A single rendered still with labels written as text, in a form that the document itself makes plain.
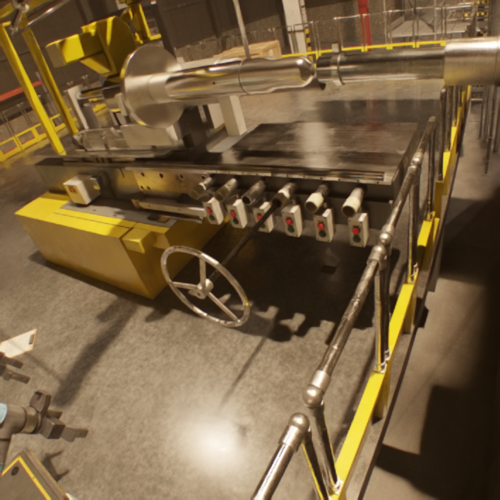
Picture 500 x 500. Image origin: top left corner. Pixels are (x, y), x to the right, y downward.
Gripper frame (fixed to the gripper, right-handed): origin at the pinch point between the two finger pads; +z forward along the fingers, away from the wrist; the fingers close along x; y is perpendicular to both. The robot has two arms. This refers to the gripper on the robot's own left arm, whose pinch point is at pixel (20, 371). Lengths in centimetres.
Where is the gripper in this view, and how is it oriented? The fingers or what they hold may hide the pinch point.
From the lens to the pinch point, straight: 169.7
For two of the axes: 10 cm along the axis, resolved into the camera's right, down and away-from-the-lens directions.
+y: 4.7, -8.4, 2.8
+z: 5.4, 5.2, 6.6
